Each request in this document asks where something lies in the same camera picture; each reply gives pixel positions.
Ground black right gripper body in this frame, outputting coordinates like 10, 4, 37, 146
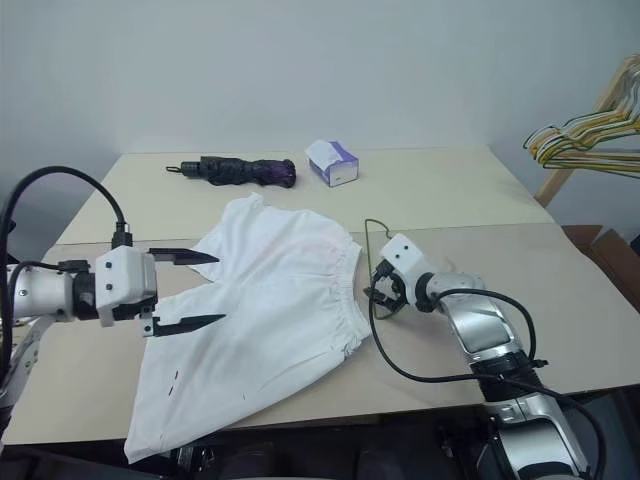
372, 255, 410, 308

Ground black folded umbrella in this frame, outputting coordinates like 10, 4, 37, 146
165, 155, 298, 190

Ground dark wire hanger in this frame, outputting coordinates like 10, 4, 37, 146
364, 217, 402, 321

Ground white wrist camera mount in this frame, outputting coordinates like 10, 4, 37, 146
93, 246, 160, 329
378, 232, 427, 307

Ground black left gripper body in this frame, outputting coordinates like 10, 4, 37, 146
112, 293, 161, 339

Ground white shorts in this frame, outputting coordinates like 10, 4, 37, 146
122, 193, 374, 467

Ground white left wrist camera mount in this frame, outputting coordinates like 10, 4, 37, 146
93, 246, 160, 329

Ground purple white tissue box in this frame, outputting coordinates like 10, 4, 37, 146
304, 139, 362, 189

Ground white wire hanger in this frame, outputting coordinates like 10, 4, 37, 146
522, 115, 640, 157

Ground thin black left wrist cable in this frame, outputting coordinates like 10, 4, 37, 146
8, 258, 92, 321

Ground yellow wire hanger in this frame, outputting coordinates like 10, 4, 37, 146
529, 110, 640, 166

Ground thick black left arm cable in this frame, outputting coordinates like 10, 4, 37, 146
0, 165, 135, 281

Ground bundle of clothes hangers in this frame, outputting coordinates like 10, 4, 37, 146
533, 53, 640, 209

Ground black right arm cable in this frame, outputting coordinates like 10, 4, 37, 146
368, 289, 621, 480

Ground green wire hanger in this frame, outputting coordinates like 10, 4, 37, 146
538, 130, 640, 175

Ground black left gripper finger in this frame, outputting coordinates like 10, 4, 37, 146
148, 247, 222, 267
151, 313, 228, 338

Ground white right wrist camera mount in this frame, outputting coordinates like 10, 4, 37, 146
378, 232, 427, 307

